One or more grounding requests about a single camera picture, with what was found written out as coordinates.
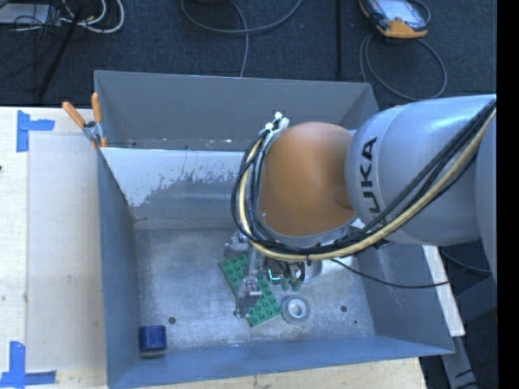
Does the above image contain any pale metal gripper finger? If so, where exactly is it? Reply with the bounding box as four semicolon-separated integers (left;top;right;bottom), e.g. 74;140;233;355
223;233;249;259
234;275;264;319

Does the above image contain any dark green flat block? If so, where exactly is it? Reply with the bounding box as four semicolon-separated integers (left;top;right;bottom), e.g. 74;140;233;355
218;250;283;328

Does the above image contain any grey metal bin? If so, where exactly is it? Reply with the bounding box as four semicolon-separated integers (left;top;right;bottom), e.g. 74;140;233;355
92;70;456;389

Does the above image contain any blue cylinder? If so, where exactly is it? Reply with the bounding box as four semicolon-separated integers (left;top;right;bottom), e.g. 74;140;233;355
138;324;169;358

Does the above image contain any pale wood flat board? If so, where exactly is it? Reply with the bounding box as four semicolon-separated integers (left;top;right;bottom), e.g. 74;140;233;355
25;129;108;374

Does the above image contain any grey ring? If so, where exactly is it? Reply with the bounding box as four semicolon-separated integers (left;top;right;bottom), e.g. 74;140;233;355
280;295;311;326

